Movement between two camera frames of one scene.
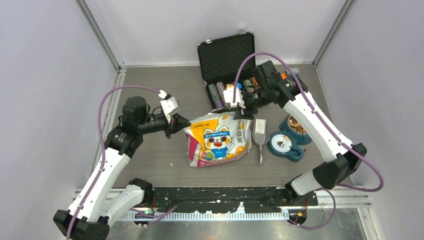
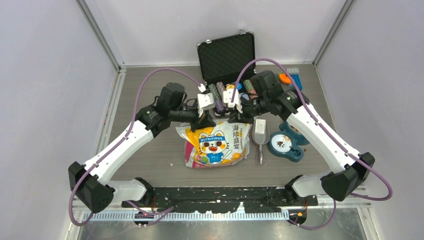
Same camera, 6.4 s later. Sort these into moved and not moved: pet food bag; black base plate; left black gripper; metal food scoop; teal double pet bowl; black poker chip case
Moved: pet food bag; left black gripper
Not moved: black base plate; teal double pet bowl; metal food scoop; black poker chip case
